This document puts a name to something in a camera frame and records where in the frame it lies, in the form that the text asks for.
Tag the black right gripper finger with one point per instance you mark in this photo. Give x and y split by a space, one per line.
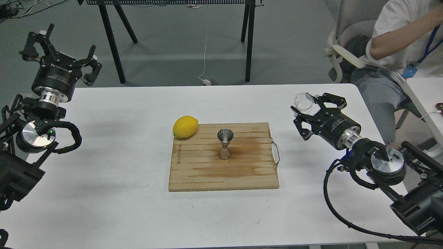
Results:
329 104
307 116

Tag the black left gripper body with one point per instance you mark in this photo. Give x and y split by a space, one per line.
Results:
56 76

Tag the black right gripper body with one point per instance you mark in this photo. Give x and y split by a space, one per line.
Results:
331 124

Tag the small clear glass cup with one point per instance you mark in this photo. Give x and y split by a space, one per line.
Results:
304 102

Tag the steel double jigger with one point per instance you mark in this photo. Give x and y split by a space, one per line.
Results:
225 136

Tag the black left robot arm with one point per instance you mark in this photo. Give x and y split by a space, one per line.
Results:
34 128

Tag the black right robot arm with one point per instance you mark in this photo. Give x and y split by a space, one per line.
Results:
409 177

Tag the grey office chair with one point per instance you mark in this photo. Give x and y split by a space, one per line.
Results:
355 19

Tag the person in white shirt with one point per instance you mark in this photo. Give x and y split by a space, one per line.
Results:
406 43

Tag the yellow lemon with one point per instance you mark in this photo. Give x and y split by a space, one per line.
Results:
185 126

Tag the wooden cutting board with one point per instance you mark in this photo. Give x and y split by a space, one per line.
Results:
196 165

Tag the black metal frame table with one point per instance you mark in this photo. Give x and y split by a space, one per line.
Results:
158 31

